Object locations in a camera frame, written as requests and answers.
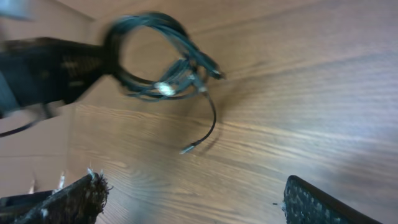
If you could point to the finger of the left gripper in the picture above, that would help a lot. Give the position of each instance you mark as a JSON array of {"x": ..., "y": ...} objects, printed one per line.
[{"x": 44, "y": 70}]

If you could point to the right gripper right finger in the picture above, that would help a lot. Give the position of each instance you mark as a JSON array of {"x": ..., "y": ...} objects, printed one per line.
[{"x": 304, "y": 203}]

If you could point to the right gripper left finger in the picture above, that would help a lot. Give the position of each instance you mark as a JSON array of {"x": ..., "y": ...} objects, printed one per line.
[{"x": 79, "y": 203}]

